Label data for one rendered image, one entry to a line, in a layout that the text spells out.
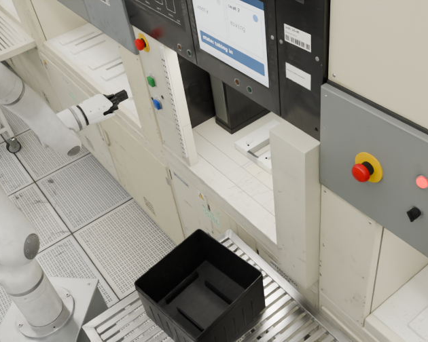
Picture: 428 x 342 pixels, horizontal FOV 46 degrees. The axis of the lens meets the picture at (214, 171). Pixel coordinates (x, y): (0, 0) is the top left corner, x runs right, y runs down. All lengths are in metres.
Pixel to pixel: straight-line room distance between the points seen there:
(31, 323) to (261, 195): 0.87
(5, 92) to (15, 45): 1.90
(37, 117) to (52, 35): 1.63
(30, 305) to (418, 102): 1.24
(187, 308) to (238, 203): 0.40
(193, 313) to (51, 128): 0.72
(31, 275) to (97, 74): 1.36
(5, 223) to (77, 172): 2.05
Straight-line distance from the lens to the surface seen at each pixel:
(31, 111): 1.55
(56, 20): 3.15
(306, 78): 1.08
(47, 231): 3.15
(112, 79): 2.59
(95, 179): 3.34
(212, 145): 1.99
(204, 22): 1.33
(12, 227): 1.44
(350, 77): 1.00
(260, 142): 1.93
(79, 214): 3.16
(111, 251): 2.89
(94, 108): 1.71
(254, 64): 1.21
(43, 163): 3.64
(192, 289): 1.67
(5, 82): 1.44
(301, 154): 1.13
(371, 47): 0.94
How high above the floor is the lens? 2.14
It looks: 42 degrees down
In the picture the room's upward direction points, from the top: 10 degrees counter-clockwise
